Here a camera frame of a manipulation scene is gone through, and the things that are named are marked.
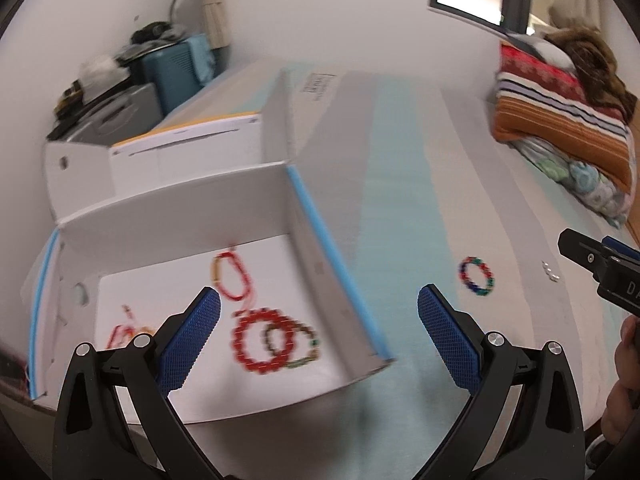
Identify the white cardboard box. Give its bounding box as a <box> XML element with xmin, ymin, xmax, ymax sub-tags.
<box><xmin>20</xmin><ymin>69</ymin><xmax>399</xmax><ymax>414</ymax></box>

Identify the white plastic bag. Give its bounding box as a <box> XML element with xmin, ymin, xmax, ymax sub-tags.
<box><xmin>79</xmin><ymin>55</ymin><xmax>128</xmax><ymax>92</ymax></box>

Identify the floral folded quilt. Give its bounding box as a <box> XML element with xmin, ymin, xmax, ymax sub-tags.
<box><xmin>509</xmin><ymin>137</ymin><xmax>632</xmax><ymax>229</ymax></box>

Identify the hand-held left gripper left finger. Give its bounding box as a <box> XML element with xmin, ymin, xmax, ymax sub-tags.
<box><xmin>52</xmin><ymin>286</ymin><xmax>222</xmax><ymax>480</ymax></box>

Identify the striped orange pillow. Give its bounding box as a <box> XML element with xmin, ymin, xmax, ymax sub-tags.
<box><xmin>491</xmin><ymin>41</ymin><xmax>634</xmax><ymax>195</ymax></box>

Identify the red bead bracelet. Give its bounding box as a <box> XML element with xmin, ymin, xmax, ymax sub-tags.
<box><xmin>232</xmin><ymin>308</ymin><xmax>307</xmax><ymax>375</ymax></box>

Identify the person's right hand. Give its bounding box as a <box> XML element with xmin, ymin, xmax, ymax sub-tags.
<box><xmin>600</xmin><ymin>317</ymin><xmax>640</xmax><ymax>447</ymax></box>

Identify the teal storage box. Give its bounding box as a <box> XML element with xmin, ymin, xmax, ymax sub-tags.
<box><xmin>137</xmin><ymin>35</ymin><xmax>222</xmax><ymax>117</ymax></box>

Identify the beige curtain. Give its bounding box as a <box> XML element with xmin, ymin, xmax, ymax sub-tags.
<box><xmin>197</xmin><ymin>0</ymin><xmax>234</xmax><ymax>52</ymax></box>

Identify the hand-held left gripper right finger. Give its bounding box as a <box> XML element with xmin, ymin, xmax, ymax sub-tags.
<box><xmin>417</xmin><ymin>283</ymin><xmax>586</xmax><ymax>480</ymax></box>

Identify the striped pastel bed sheet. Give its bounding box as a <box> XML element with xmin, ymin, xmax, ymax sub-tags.
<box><xmin>125</xmin><ymin>57</ymin><xmax>632</xmax><ymax>480</ymax></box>

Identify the brown wooden bead bracelet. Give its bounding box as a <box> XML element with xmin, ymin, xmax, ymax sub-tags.
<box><xmin>263</xmin><ymin>323</ymin><xmax>321</xmax><ymax>369</ymax></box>

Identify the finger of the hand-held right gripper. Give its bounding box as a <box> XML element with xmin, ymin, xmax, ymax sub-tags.
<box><xmin>557</xmin><ymin>228</ymin><xmax>622</xmax><ymax>283</ymax></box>
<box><xmin>601</xmin><ymin>236</ymin><xmax>640</xmax><ymax>267</ymax></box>

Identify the multicolour glass bead bracelet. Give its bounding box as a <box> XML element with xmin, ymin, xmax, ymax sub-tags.
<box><xmin>458</xmin><ymin>255</ymin><xmax>496</xmax><ymax>297</ymax></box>

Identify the wooden bed frame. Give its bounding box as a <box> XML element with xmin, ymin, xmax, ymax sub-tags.
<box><xmin>624</xmin><ymin>119</ymin><xmax>640</xmax><ymax>233</ymax></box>

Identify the brown patterned blanket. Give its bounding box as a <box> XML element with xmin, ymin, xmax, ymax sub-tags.
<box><xmin>542</xmin><ymin>25</ymin><xmax>640</xmax><ymax>125</ymax></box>

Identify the red cord bracelet gold tube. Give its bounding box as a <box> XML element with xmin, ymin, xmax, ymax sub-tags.
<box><xmin>212</xmin><ymin>249</ymin><xmax>257</xmax><ymax>304</ymax></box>
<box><xmin>104</xmin><ymin>304</ymin><xmax>162</xmax><ymax>352</ymax></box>

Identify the grey hard case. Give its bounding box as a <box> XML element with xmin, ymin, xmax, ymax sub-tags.
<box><xmin>47</xmin><ymin>82</ymin><xmax>164</xmax><ymax>144</ymax></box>

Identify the grey pillow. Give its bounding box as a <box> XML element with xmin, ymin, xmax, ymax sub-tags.
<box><xmin>504</xmin><ymin>30</ymin><xmax>577</xmax><ymax>72</ymax></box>

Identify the black clutter pile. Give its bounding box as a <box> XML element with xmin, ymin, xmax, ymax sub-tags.
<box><xmin>116</xmin><ymin>21</ymin><xmax>187</xmax><ymax>61</ymax></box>

